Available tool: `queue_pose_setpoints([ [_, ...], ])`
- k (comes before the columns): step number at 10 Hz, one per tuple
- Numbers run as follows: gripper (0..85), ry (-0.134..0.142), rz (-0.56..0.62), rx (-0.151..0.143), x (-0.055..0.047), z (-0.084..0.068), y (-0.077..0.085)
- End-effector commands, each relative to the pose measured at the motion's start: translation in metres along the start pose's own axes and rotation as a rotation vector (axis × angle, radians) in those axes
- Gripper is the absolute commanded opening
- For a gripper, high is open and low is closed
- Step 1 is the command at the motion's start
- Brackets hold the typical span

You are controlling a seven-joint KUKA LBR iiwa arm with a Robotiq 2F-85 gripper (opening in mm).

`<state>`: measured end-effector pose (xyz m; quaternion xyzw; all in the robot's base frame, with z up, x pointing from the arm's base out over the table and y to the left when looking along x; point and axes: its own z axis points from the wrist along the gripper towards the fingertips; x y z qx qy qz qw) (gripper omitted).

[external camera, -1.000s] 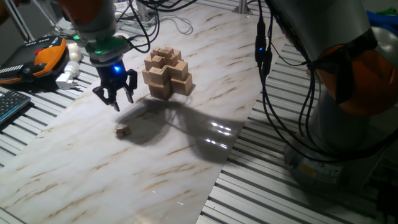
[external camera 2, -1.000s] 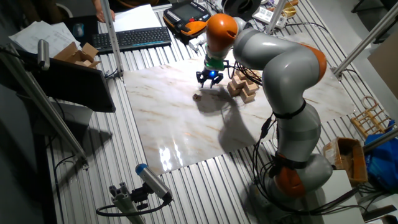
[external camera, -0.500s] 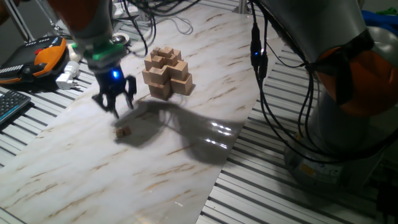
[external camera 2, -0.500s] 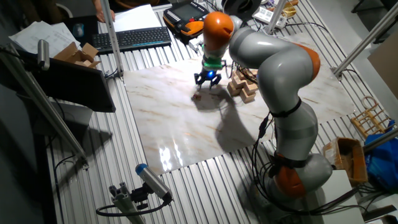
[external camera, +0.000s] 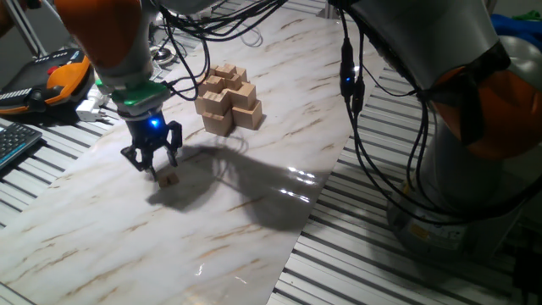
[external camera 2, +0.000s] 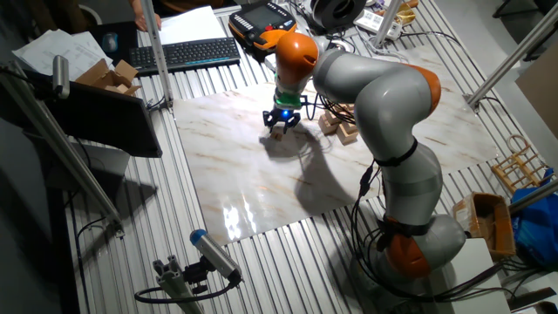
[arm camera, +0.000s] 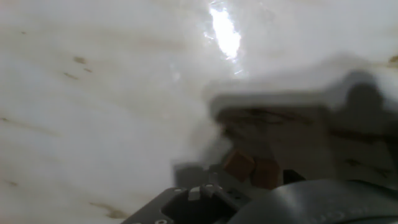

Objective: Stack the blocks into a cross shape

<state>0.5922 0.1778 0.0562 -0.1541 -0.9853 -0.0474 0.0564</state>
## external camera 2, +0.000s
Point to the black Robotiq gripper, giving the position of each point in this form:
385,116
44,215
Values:
284,116

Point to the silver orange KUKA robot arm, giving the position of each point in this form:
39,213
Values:
392,104

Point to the large wooden cross block structure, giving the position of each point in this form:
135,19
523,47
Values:
346,135

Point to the printed paper stack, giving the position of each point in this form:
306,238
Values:
56,48

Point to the bare person hand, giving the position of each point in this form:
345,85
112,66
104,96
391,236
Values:
136,17

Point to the white marble pattern board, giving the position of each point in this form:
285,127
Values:
244,183

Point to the orange black teach pendant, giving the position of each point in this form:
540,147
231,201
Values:
257,19

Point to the black computer keyboard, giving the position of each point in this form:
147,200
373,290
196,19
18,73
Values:
183,54

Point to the black round spool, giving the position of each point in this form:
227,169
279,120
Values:
338,13

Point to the blank white paper sheet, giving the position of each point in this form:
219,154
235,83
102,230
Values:
192,24

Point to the white power strip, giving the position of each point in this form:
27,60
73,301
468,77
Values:
370,19

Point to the yellow packet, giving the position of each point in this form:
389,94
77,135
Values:
406,15

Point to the black flat monitor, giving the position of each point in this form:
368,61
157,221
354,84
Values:
100,118

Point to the dark computer mouse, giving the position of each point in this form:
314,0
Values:
110,42

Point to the open brown cardboard box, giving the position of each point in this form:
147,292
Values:
98,76

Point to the black mouse pad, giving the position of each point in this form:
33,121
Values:
93,43

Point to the wooden slat rack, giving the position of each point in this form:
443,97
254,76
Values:
521,161

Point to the large brown cardboard box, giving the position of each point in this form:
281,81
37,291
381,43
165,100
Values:
501,227

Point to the brown cardboard panel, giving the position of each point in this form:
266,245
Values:
540,96

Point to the blue fabric bag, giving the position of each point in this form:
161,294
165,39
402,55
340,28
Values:
538,231

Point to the green gripper mount plate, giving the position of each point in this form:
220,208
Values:
287,101

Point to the aluminium frame strut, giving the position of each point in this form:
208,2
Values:
65,148
387,22
534,197
156,52
519,52

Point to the silver camera with blue cap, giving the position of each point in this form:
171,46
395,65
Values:
213,255

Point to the aluminium camera mount profile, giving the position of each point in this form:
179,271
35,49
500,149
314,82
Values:
174,283

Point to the silver depth camera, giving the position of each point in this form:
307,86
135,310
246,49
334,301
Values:
61,76

